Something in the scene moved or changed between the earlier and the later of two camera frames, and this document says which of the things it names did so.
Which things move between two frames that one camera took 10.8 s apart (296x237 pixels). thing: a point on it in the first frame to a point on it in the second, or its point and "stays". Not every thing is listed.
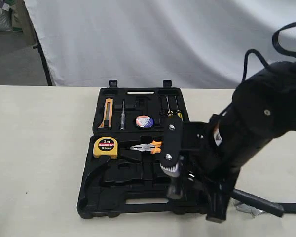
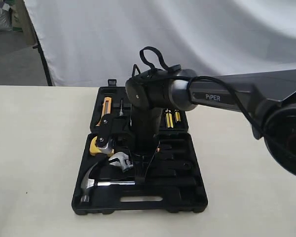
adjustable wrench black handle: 290,208 to 163,171
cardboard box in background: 22,21 stays
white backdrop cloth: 195,44 stays
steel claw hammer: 175,188 to 86,183
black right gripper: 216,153 to 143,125
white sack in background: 0,18 stays
